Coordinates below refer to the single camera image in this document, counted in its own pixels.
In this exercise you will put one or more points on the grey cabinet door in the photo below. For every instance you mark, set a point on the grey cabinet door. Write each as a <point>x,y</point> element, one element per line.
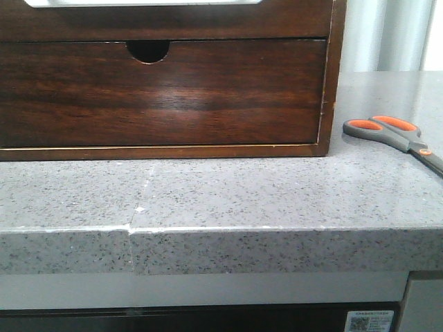
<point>421,309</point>

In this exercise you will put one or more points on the white QR code sticker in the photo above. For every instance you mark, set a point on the white QR code sticker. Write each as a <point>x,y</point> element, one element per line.
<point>369,321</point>

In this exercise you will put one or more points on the black appliance under counter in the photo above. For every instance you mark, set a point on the black appliance under counter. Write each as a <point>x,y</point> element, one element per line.
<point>257,317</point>

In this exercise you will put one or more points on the grey orange scissors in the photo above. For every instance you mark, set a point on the grey orange scissors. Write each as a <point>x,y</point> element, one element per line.
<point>397,133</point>

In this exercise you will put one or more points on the dark wooden drawer cabinet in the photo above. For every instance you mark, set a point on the dark wooden drawer cabinet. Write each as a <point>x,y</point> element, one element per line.
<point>149,51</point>

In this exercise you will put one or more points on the wooden drawer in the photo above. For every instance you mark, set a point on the wooden drawer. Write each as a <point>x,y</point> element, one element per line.
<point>202,92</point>
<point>21,22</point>

